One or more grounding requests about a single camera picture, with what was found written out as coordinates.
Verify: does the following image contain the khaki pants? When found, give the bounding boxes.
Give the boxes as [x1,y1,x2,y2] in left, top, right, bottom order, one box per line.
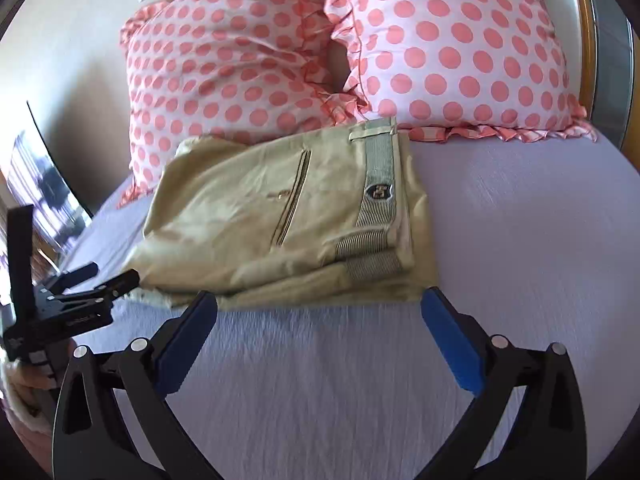
[126,118,438,311]

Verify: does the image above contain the person's left hand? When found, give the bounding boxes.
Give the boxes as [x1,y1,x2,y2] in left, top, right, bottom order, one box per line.
[1,360,56,420]

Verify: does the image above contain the left polka dot pillow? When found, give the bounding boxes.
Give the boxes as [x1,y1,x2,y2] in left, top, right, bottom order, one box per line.
[120,0,356,205]

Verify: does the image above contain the polka dot pillow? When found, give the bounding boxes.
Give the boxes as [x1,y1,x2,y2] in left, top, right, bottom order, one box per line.
[323,0,596,142]
[120,0,356,205]

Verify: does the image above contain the right polka dot pillow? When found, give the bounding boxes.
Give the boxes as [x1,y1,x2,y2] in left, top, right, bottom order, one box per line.
[323,0,596,142]

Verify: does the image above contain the wall mounted television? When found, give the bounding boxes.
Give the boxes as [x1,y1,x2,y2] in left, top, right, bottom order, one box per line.
[6,104,92,255]

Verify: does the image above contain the wooden door frame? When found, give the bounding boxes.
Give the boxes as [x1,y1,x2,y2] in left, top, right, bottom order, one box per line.
[579,0,639,167]

